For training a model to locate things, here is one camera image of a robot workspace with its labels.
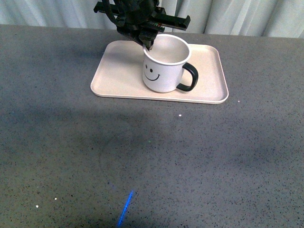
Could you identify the white pleated curtain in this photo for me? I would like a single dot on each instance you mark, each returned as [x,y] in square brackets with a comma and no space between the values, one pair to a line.
[268,18]

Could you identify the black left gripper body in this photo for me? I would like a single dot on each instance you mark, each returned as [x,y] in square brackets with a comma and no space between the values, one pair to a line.
[131,16]

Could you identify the white smiley mug black handle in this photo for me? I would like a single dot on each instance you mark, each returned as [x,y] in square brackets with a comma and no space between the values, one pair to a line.
[166,67]

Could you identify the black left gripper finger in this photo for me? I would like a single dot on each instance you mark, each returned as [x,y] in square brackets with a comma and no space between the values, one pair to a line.
[147,37]

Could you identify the beige rectangular tray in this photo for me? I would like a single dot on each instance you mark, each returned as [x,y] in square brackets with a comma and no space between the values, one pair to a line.
[119,75]

